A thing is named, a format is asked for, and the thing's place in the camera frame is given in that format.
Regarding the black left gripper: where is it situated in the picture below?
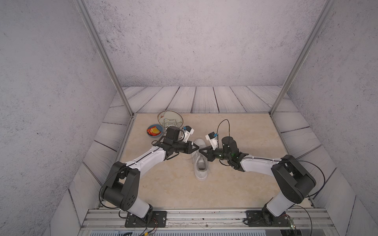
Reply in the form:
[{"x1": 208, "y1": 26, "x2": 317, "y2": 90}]
[{"x1": 171, "y1": 141, "x2": 199, "y2": 154}]

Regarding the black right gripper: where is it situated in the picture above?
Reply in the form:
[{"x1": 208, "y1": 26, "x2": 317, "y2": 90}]
[{"x1": 198, "y1": 145, "x2": 231, "y2": 162}]

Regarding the white sneaker shoe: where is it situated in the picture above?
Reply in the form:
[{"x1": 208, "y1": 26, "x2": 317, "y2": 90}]
[{"x1": 191, "y1": 150, "x2": 209, "y2": 181}]

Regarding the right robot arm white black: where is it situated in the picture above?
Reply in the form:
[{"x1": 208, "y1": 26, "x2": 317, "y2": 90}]
[{"x1": 194, "y1": 136, "x2": 317, "y2": 226}]

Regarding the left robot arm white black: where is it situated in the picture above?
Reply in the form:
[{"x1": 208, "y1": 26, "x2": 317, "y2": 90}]
[{"x1": 98, "y1": 126, "x2": 199, "y2": 224}]

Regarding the blue ceramic bowl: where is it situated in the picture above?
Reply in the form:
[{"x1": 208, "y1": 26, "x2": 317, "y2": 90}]
[{"x1": 146, "y1": 124, "x2": 165, "y2": 138}]

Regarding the red yellow snack packet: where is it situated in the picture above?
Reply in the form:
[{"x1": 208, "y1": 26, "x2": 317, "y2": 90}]
[{"x1": 147, "y1": 126, "x2": 161, "y2": 137}]

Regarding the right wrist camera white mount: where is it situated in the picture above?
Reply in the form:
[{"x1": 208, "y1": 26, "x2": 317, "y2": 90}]
[{"x1": 205, "y1": 132, "x2": 219, "y2": 150}]

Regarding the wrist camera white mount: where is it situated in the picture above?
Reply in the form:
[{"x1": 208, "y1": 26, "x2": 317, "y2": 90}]
[
  {"x1": 205, "y1": 132, "x2": 219, "y2": 150},
  {"x1": 183, "y1": 125, "x2": 194, "y2": 143}
]

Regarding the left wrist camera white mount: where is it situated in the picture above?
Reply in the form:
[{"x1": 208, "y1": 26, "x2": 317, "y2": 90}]
[{"x1": 183, "y1": 125, "x2": 194, "y2": 143}]

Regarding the black right camera cable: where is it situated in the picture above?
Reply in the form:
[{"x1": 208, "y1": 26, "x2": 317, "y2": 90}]
[{"x1": 216, "y1": 119, "x2": 231, "y2": 139}]

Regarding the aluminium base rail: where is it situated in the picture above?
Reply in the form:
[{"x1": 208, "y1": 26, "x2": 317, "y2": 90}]
[{"x1": 81, "y1": 206, "x2": 338, "y2": 236}]

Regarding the left aluminium frame post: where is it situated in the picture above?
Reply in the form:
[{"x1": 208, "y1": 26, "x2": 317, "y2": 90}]
[{"x1": 74, "y1": 0, "x2": 134, "y2": 117}]

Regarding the aluminium frame post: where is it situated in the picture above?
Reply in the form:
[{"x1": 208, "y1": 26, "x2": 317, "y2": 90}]
[
  {"x1": 269, "y1": 0, "x2": 336, "y2": 118},
  {"x1": 74, "y1": 0, "x2": 134, "y2": 117}
]

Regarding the right aluminium frame post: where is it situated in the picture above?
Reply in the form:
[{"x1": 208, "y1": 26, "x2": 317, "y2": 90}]
[{"x1": 269, "y1": 0, "x2": 336, "y2": 118}]

